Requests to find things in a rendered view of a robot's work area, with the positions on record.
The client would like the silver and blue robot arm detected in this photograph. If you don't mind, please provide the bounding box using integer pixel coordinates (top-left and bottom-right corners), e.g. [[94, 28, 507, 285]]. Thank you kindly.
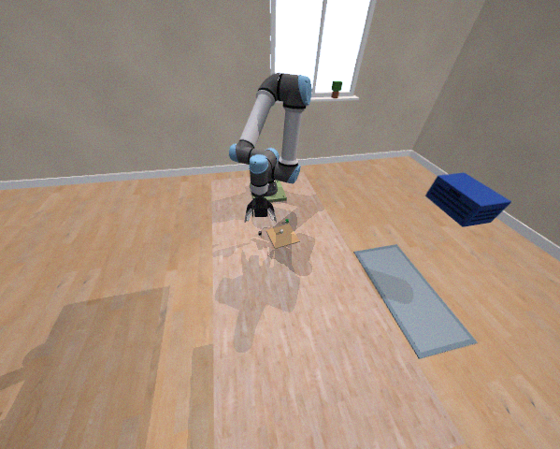
[[229, 72, 311, 196]]

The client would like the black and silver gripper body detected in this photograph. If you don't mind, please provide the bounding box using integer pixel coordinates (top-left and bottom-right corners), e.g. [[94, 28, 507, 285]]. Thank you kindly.
[[251, 192, 268, 217]]

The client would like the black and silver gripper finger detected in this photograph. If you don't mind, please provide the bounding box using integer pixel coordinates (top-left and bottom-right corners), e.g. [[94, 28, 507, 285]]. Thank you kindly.
[[267, 201, 277, 222], [245, 202, 252, 223]]

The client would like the tan flat mat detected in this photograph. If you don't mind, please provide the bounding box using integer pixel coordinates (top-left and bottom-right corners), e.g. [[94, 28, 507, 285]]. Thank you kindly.
[[266, 224, 300, 249]]

